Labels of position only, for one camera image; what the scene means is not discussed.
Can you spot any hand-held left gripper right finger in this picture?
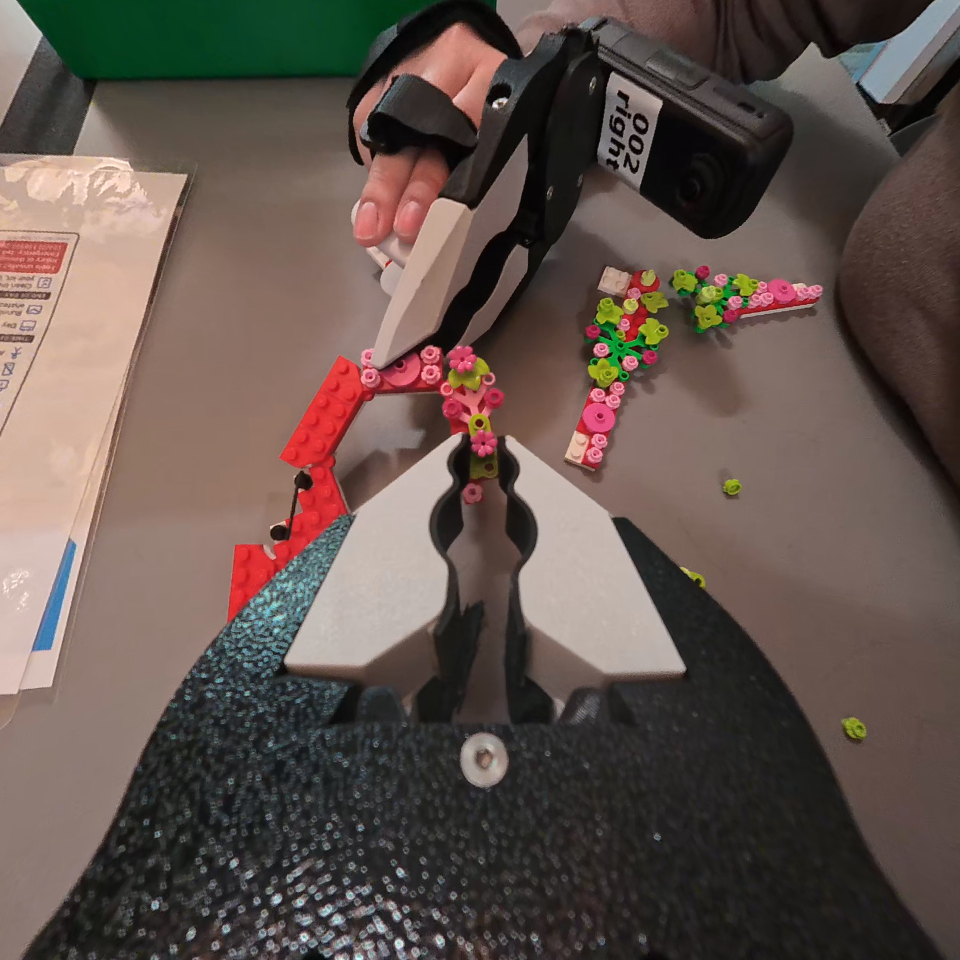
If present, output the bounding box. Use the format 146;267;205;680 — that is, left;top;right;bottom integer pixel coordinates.
502;432;688;721

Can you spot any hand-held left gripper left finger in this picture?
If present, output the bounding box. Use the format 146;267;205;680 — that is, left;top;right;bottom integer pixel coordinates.
283;432;485;714

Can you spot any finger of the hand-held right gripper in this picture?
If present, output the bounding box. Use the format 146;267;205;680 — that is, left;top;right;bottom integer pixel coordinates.
438;225;555;354
371;196;500;370

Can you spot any red lego arc with string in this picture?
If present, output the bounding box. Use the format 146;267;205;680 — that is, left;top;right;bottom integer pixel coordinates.
228;345;513;625

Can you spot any long flowered lego strip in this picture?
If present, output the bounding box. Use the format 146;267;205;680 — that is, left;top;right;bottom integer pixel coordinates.
564;266;670;472

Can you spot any bent flowered lego strip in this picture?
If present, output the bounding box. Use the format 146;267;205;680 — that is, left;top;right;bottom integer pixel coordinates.
669;264;825;336

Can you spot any person's right hand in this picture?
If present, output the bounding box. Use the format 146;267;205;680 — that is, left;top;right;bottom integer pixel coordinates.
351;22;524;247

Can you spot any person's clothed body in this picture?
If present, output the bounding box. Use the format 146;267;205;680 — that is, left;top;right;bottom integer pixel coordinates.
838;90;960;489

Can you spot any white paper with blue stripe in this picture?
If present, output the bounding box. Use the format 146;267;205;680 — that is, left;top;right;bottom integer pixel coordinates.
0;517;84;697

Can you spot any printed instruction sheet in sleeve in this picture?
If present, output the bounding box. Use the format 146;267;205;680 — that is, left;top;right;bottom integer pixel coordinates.
0;153;198;721

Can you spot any green plastic box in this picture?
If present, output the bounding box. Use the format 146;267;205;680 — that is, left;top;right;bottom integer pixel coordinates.
15;0;498;81

